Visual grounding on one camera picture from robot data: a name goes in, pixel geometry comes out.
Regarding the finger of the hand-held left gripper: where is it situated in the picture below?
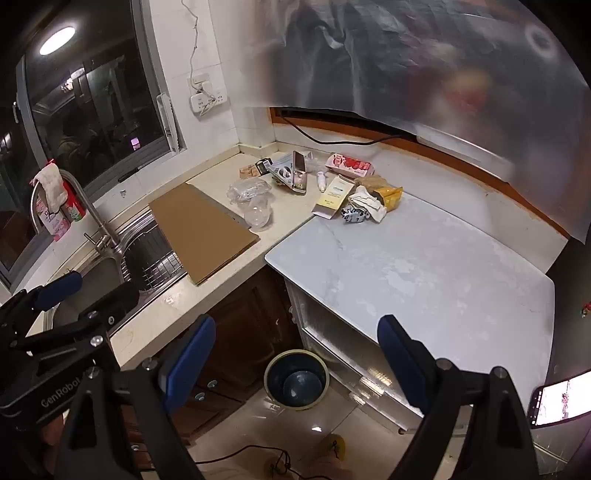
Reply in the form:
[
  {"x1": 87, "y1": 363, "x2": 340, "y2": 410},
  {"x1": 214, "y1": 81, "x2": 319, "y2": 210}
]
[
  {"x1": 0, "y1": 271, "x2": 84, "y2": 342},
  {"x1": 9, "y1": 281, "x2": 139, "y2": 352}
]

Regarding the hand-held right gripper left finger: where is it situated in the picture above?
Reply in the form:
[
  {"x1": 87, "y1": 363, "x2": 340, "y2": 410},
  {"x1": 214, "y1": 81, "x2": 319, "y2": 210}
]
[{"x1": 55, "y1": 314, "x2": 218, "y2": 480}]

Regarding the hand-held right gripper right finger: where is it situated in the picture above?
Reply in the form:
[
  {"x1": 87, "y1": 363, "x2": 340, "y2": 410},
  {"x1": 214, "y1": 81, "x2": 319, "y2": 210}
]
[{"x1": 376, "y1": 314, "x2": 541, "y2": 480}]

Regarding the round dark trash bin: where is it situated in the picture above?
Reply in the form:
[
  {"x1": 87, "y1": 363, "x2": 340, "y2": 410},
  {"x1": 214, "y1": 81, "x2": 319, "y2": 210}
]
[{"x1": 263, "y1": 349, "x2": 329, "y2": 411}]

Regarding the white paper bag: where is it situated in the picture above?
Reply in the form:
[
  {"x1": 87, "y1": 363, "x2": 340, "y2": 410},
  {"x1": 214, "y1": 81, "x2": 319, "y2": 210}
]
[{"x1": 347, "y1": 186, "x2": 387, "y2": 223}]

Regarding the yellow plastic bag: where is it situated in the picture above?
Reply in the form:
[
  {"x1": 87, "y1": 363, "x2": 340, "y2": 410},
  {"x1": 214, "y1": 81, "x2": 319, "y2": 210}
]
[{"x1": 355, "y1": 175, "x2": 404, "y2": 213}]

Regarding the green and brown snack wrapper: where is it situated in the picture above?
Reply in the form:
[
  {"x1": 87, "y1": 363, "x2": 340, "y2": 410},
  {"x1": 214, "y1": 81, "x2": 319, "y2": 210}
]
[{"x1": 239, "y1": 158, "x2": 274, "y2": 181}]

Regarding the stainless steel sink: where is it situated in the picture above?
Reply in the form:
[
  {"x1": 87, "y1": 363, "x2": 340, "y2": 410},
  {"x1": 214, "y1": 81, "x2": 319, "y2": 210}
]
[{"x1": 44, "y1": 208, "x2": 185, "y2": 337}]

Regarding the brown wooden cabinet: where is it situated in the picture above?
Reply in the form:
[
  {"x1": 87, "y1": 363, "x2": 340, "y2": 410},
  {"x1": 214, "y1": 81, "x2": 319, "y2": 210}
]
[{"x1": 115, "y1": 265, "x2": 305, "y2": 462}]

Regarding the white ribbed cabinet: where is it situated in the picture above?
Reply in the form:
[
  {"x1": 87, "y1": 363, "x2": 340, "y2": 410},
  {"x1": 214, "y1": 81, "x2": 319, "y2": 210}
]
[{"x1": 283, "y1": 277, "x2": 462, "y2": 435}]

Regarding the red plastic packet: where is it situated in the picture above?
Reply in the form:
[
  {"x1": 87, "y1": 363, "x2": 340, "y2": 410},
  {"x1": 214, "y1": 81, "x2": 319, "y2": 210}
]
[{"x1": 62, "y1": 180, "x2": 88, "y2": 222}]

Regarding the steel kitchen faucet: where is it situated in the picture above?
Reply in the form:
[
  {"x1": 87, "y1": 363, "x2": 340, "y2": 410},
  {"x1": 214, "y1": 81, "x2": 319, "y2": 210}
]
[{"x1": 30, "y1": 170, "x2": 123, "y2": 252}]

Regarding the beige dish cloth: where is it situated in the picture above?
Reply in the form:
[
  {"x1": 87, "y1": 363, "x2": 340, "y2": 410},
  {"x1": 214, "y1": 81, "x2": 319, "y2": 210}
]
[{"x1": 31, "y1": 164, "x2": 65, "y2": 215}]

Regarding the yellow slipper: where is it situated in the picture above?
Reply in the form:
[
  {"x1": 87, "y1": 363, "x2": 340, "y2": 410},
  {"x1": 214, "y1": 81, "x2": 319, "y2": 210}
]
[
  {"x1": 318, "y1": 433, "x2": 347, "y2": 462},
  {"x1": 263, "y1": 457, "x2": 291, "y2": 478}
]

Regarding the brown cardboard sheet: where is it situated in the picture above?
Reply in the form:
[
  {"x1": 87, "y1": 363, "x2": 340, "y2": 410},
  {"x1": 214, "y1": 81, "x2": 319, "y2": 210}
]
[{"x1": 148, "y1": 183, "x2": 260, "y2": 286}]

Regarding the person's leg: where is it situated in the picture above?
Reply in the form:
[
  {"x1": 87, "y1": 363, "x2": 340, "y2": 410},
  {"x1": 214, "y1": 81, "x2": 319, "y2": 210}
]
[{"x1": 305, "y1": 455, "x2": 352, "y2": 480}]

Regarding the grey foil packet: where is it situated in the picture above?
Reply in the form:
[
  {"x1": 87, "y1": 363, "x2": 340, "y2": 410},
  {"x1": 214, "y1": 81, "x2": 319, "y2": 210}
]
[{"x1": 341, "y1": 205, "x2": 370, "y2": 225}]

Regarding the clear plastic cup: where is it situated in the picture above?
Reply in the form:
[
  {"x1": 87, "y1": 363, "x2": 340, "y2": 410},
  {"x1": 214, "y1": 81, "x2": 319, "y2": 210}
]
[{"x1": 243, "y1": 196, "x2": 273, "y2": 230}]

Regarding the black smartphone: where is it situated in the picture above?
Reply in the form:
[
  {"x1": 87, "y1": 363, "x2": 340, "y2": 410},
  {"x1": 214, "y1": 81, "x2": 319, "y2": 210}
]
[{"x1": 529, "y1": 369, "x2": 591, "y2": 430}]

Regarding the clear plastic bag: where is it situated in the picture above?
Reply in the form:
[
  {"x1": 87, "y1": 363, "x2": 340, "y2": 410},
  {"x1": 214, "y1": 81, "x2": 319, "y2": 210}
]
[{"x1": 227, "y1": 179, "x2": 273, "y2": 204}]

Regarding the cream cardboard box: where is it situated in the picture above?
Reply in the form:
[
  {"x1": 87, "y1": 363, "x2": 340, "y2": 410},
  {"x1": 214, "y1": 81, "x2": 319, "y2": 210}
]
[{"x1": 311, "y1": 175, "x2": 357, "y2": 220}]

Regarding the sliding glass window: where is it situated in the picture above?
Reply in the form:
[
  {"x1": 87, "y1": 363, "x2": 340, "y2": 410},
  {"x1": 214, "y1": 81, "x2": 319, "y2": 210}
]
[{"x1": 0, "y1": 0, "x2": 188, "y2": 278}]

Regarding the pink carton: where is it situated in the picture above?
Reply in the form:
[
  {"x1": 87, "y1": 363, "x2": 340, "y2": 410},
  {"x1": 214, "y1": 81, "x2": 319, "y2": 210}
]
[{"x1": 324, "y1": 154, "x2": 376, "y2": 178}]

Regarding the brown and white box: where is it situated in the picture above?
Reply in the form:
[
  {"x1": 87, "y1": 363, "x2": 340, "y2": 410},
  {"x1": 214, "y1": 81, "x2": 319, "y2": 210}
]
[{"x1": 291, "y1": 150, "x2": 309, "y2": 196}]

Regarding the white power strip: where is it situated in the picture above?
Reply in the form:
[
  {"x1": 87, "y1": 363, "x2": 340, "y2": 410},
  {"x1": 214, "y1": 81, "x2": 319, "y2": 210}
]
[{"x1": 188, "y1": 73, "x2": 229, "y2": 116}]

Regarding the translucent plastic sheet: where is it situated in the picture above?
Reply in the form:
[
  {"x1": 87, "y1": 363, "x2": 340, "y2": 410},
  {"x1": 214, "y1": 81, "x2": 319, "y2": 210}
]
[{"x1": 252, "y1": 0, "x2": 591, "y2": 241}]

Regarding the wire sink basket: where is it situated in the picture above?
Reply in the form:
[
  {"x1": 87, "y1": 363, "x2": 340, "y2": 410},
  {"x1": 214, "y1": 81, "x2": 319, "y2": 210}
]
[{"x1": 122, "y1": 226, "x2": 185, "y2": 294}]

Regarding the thin black floor cable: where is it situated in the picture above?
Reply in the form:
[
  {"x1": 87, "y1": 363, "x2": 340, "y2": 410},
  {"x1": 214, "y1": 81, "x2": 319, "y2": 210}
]
[{"x1": 139, "y1": 444, "x2": 315, "y2": 480}]

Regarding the orange wooden frame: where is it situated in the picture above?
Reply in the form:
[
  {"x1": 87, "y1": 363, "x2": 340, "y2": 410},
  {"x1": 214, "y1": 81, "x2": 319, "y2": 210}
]
[{"x1": 269, "y1": 106, "x2": 571, "y2": 241}]

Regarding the black power cable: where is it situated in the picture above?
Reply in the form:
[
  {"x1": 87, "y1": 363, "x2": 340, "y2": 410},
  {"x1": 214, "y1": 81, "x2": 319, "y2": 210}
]
[{"x1": 279, "y1": 115, "x2": 402, "y2": 146}]

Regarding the white wall cable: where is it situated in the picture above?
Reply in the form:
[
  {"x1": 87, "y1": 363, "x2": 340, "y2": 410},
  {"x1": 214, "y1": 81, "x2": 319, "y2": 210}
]
[{"x1": 180, "y1": 0, "x2": 200, "y2": 84}]

